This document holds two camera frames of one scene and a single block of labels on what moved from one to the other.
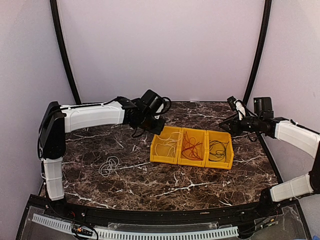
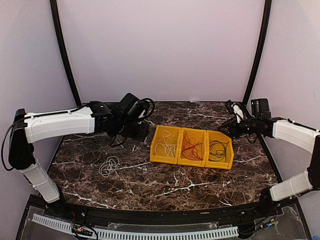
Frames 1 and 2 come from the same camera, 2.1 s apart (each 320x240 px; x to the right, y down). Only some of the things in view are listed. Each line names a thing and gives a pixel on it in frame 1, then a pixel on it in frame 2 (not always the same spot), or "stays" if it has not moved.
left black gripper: (158, 128) → (142, 134)
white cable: (110, 165) stays
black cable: (218, 149) stays
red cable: (190, 149) stays
